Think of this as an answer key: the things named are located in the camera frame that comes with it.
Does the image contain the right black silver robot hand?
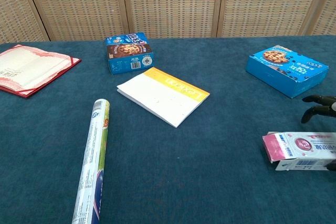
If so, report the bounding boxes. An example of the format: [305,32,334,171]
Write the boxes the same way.
[301,94,336,172]

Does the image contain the white pink toothpaste box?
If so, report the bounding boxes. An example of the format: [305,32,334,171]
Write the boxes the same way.
[262,131,336,172]

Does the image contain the blue chocolate chip cookie box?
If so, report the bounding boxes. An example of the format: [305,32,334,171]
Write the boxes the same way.
[245,45,330,99]

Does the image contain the blue brown cookie box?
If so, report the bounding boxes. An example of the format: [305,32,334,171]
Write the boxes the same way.
[105,32,155,76]

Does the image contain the blue felt table cover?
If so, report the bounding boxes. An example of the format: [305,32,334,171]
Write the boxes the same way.
[0,35,336,224]

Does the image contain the wooden rattan folding screen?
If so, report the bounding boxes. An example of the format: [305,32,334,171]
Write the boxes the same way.
[0,0,336,45]

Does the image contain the white cling film roll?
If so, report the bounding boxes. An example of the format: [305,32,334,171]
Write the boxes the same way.
[71,99,111,224]

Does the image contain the red certificate folder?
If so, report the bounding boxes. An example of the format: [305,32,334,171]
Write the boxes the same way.
[0,44,82,99]

